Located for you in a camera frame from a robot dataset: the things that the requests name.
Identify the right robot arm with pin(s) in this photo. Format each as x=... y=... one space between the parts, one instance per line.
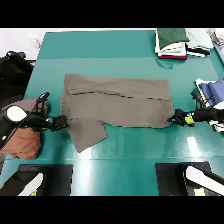
x=208 y=115

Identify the dark green garment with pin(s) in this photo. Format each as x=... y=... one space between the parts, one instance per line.
x=171 y=37

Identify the black mounting plate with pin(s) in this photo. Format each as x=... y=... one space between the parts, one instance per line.
x=58 y=180
x=168 y=180

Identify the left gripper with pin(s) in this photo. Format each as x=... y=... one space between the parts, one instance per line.
x=60 y=122

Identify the pale green garment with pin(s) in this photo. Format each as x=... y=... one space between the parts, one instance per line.
x=199 y=38

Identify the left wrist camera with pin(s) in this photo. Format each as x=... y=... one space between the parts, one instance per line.
x=42 y=100

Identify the rust brown garment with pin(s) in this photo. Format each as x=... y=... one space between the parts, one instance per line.
x=21 y=143

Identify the red garment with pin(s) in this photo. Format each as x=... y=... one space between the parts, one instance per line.
x=173 y=57

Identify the black bag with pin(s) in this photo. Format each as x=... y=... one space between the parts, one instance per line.
x=13 y=80

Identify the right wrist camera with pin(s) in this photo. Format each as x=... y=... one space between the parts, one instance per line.
x=196 y=98

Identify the mauve brown garment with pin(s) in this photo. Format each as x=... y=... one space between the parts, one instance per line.
x=28 y=104

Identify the blue garment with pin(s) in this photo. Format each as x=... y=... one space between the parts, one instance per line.
x=213 y=91

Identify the grey-brown T-shirt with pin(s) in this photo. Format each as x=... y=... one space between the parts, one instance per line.
x=116 y=103

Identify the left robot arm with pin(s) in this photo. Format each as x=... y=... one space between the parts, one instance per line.
x=33 y=122

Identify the black garment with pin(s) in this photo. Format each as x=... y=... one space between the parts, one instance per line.
x=198 y=51

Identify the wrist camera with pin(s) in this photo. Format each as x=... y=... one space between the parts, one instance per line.
x=196 y=98
x=42 y=100

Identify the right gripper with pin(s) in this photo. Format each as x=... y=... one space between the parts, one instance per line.
x=181 y=118

